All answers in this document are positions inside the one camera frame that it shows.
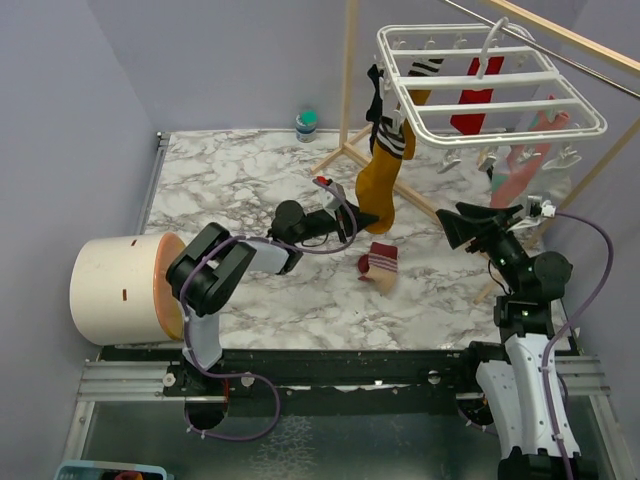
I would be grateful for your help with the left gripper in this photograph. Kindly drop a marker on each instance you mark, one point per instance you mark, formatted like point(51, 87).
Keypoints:
point(343, 221)

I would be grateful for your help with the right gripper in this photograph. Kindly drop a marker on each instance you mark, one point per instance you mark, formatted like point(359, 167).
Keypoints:
point(460, 227)

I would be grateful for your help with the mustard striped sock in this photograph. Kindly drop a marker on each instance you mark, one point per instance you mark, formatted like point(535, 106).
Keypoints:
point(375, 183)

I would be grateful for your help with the maroon beige striped sock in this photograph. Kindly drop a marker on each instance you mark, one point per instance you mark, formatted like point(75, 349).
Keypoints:
point(379, 266)

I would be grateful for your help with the black sock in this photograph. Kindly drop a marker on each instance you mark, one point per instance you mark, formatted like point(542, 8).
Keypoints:
point(374, 113)

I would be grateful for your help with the white plastic sock hanger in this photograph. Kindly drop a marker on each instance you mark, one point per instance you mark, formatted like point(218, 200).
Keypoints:
point(425, 67)

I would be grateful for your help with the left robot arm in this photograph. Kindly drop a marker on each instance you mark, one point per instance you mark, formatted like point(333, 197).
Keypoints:
point(206, 273)

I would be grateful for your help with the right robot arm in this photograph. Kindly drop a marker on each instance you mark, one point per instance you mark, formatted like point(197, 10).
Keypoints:
point(518, 375)

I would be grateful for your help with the pink sock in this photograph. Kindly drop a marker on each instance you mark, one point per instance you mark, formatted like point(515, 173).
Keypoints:
point(511, 176)

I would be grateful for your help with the wooden clothes rack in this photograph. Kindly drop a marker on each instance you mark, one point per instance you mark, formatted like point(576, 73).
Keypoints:
point(519, 31)

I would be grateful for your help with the red sock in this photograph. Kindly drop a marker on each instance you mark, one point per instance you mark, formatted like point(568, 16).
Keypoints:
point(471, 124)

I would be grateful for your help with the white sock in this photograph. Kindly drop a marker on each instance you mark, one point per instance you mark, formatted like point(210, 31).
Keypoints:
point(552, 180)

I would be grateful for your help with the teal lidded jar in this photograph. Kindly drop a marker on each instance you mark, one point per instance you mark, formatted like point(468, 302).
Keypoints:
point(306, 126)

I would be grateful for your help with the cream cylindrical container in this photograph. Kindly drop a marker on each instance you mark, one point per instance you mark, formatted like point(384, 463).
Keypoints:
point(118, 290)

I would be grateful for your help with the blue bin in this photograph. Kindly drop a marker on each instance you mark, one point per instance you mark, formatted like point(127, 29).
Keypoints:
point(87, 469)

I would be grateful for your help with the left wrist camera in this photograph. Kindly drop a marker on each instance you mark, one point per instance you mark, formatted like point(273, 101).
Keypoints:
point(331, 194)

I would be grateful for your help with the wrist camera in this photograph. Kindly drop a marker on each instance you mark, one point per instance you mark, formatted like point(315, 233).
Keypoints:
point(331, 194)
point(539, 207)

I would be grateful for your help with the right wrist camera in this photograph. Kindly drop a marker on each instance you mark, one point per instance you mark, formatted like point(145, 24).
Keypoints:
point(539, 207)

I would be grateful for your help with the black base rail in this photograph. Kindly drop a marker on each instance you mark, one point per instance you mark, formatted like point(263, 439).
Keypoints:
point(259, 383)

